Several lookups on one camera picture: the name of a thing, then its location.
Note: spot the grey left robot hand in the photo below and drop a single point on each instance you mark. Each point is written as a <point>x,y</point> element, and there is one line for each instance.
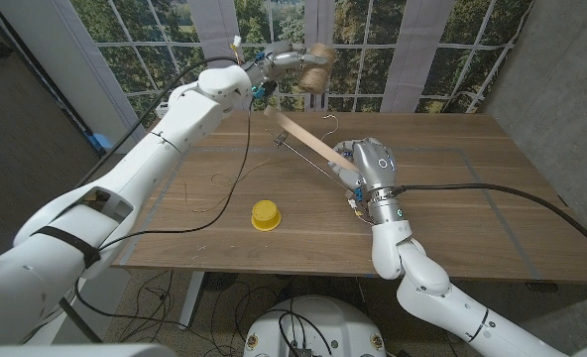
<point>278,62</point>

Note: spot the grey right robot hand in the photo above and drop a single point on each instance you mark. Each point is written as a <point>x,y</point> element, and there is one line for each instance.
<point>375,166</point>

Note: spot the jute twine spool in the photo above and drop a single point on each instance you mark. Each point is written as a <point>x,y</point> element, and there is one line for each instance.
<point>317,74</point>

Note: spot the thin metal rod with clips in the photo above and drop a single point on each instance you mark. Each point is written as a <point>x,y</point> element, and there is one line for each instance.
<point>313,163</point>

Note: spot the wooden stick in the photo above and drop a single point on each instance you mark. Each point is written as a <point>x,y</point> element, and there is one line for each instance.
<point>306,139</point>

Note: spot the jute twine strand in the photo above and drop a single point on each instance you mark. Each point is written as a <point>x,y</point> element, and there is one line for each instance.
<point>224,198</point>

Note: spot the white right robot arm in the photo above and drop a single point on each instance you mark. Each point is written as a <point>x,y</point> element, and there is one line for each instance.
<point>432,292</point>

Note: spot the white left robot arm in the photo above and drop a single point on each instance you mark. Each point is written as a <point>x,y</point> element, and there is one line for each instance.
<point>125,183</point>

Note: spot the yellow plastic lid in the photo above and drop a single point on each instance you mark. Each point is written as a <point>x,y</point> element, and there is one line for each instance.
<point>266,215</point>

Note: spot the printed window backdrop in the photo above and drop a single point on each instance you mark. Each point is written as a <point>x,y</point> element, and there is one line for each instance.
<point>397,59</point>

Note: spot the white robot torso base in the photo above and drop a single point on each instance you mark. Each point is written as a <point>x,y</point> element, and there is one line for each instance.
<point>318,327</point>

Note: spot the blue floor object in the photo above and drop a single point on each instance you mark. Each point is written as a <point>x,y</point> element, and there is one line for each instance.
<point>100,141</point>

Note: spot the white table leg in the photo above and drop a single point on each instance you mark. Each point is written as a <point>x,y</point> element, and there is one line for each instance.
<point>192,297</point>

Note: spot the white robot chest rim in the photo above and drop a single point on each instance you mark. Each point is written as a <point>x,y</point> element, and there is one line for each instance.
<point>75,351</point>

